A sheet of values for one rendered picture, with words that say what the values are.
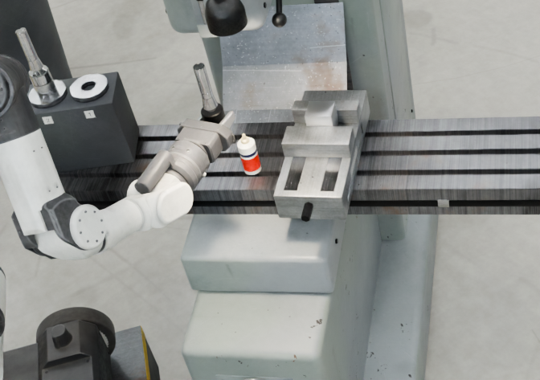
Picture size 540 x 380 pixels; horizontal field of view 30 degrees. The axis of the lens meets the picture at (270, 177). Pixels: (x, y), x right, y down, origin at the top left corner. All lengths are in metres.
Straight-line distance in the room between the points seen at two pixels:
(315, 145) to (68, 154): 0.62
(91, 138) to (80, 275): 1.19
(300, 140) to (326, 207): 0.17
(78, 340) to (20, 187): 0.85
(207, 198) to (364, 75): 0.57
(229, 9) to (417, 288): 1.37
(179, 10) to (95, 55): 2.49
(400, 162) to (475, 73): 1.69
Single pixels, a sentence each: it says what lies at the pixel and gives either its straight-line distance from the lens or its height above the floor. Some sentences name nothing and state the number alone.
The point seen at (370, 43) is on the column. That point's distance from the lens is 2.56.
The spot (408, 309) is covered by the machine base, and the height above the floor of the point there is 0.20.
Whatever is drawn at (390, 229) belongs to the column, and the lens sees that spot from 3.02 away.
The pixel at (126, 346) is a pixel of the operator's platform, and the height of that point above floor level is 0.40.
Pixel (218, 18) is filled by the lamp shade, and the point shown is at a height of 1.48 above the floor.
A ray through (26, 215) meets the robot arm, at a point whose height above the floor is 1.34.
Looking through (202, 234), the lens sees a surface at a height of 0.82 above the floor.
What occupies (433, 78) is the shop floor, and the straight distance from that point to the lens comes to 3.91.
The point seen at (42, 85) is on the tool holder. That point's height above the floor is 1.14.
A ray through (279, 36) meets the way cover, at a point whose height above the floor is 1.00.
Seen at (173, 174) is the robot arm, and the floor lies 1.16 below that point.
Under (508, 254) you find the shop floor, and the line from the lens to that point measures 3.25.
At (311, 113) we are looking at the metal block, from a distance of 2.21.
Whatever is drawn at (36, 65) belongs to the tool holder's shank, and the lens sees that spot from 2.34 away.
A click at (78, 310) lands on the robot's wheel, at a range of 2.59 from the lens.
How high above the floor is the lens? 2.45
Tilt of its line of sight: 43 degrees down
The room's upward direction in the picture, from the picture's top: 15 degrees counter-clockwise
